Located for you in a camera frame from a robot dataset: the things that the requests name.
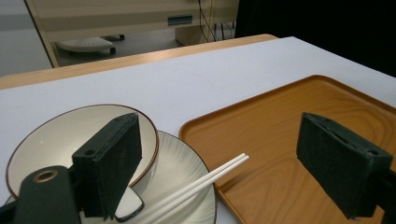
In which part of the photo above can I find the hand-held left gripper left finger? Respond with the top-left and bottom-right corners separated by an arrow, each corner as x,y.
71,112 -> 144,220

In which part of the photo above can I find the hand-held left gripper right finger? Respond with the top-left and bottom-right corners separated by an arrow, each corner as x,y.
295,112 -> 394,220

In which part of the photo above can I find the white bowl with brown rim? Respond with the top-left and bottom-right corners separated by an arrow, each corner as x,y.
6,104 -> 161,201

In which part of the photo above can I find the white spoon with dark edge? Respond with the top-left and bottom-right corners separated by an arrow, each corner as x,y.
114,186 -> 145,223

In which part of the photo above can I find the white ribbed plate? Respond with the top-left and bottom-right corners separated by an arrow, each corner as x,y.
4,130 -> 218,224

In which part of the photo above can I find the orange wooden tray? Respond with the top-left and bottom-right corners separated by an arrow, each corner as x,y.
178,74 -> 396,224

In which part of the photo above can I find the white chopstick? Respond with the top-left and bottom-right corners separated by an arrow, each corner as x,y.
138,155 -> 250,224
143,152 -> 248,216

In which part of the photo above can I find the white table cover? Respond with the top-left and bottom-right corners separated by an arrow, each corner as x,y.
0,35 -> 396,224

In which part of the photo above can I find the white round chair base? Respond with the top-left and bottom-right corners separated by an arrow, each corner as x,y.
55,36 -> 118,56

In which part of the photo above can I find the black curtain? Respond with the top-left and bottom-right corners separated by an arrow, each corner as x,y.
233,0 -> 396,78

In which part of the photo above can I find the bundle of hanging cables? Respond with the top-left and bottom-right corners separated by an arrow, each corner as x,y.
197,0 -> 236,43

